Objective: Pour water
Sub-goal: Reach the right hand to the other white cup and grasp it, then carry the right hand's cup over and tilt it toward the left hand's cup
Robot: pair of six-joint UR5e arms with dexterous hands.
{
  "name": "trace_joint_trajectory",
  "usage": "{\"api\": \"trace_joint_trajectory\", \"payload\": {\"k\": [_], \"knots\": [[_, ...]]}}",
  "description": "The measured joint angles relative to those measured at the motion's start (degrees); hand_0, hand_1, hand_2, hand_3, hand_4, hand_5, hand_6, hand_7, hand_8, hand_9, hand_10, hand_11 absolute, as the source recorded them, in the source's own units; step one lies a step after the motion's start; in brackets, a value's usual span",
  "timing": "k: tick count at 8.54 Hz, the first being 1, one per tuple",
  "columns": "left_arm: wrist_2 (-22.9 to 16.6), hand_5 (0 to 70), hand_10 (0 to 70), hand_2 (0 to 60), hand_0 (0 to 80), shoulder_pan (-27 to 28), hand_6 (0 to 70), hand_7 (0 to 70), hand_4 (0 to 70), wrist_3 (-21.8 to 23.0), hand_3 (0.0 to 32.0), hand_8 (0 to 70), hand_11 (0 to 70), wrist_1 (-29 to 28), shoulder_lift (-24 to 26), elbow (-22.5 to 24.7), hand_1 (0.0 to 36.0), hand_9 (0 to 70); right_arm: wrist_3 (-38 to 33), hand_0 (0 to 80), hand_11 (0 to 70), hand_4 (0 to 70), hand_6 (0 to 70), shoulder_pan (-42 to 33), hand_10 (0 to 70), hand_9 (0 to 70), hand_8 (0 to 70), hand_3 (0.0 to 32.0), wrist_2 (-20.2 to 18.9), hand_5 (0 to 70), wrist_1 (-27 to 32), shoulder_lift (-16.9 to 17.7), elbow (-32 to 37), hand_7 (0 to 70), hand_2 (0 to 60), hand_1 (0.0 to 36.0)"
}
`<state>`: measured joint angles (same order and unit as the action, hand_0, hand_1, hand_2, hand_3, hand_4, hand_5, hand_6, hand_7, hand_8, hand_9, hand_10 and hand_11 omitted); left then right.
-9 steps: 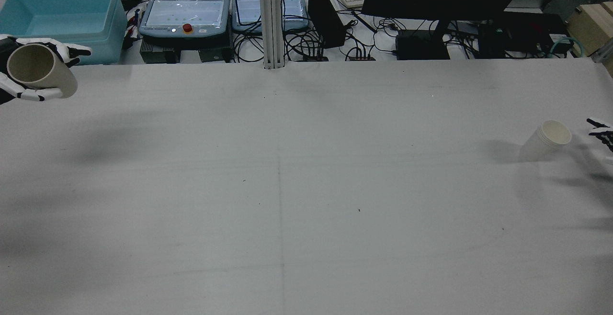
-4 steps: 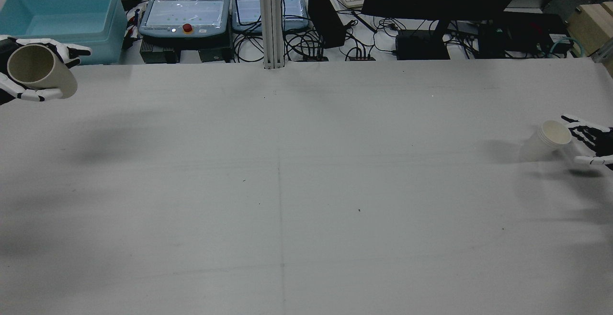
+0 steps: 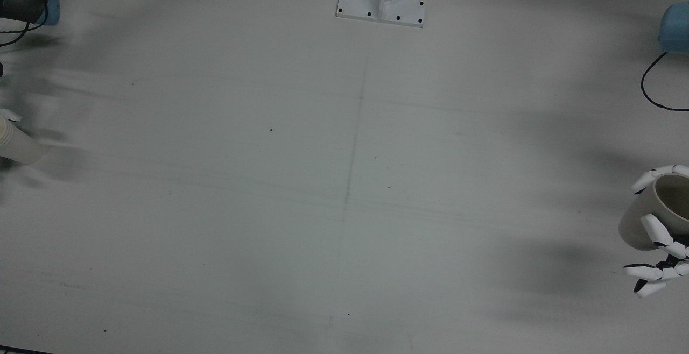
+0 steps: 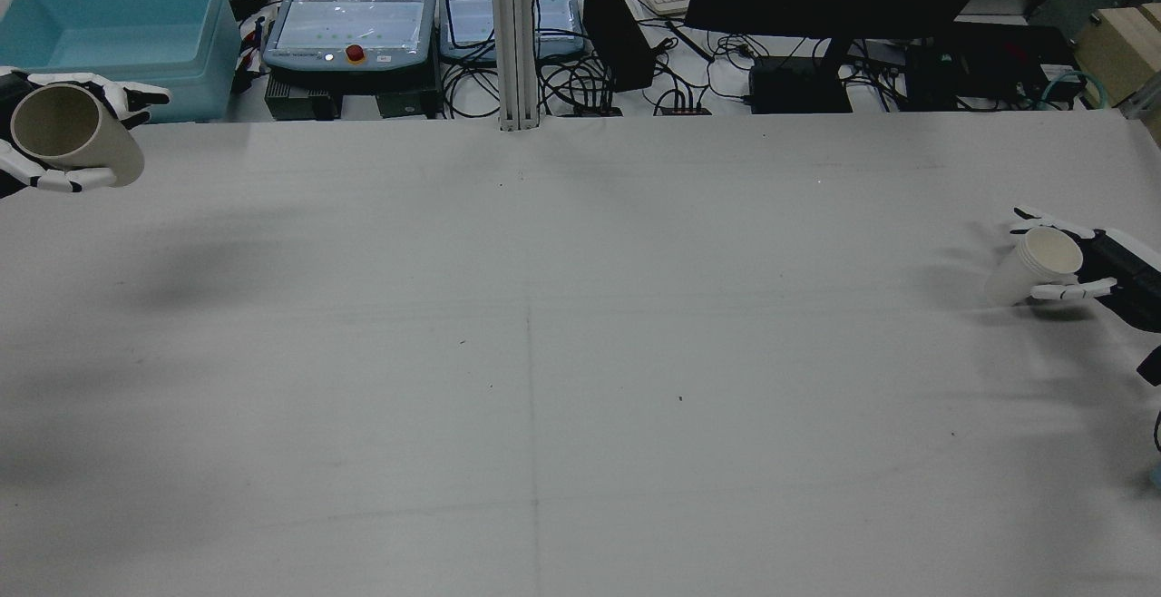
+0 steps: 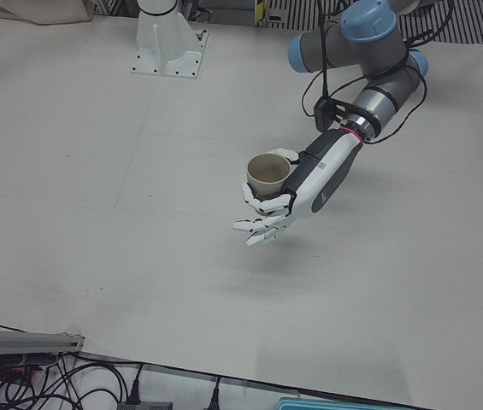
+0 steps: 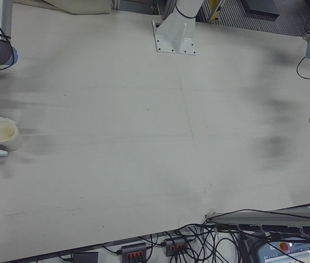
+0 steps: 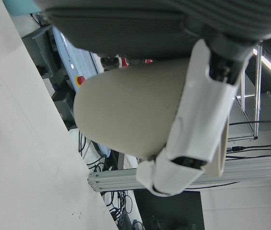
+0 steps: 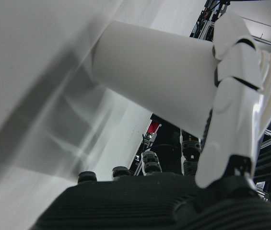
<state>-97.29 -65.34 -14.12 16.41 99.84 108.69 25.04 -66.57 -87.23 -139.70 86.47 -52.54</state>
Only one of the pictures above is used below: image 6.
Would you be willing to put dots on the blue grey teach pendant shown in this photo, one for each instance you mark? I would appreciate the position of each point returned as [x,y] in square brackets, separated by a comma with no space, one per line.
[286,252]

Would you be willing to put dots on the beige cloth sheet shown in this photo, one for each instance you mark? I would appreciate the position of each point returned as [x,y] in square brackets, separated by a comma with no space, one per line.
[78,5]

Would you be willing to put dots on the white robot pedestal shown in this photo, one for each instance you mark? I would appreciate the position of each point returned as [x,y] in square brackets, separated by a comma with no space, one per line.
[175,35]

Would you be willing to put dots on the aluminium frame rail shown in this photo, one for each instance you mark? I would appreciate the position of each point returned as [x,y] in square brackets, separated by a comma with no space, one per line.
[132,4]

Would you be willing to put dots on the black equipment box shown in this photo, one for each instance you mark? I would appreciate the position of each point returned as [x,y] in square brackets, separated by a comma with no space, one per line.
[261,6]

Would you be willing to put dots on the aluminium extrusion beam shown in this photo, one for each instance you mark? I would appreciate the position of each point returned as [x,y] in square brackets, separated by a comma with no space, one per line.
[267,219]

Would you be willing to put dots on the grey power strip orange sockets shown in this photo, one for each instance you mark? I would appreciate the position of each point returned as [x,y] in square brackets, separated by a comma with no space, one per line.
[134,250]
[176,245]

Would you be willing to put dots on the black adapter box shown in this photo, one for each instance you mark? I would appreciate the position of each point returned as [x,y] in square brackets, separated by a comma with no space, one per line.
[84,258]

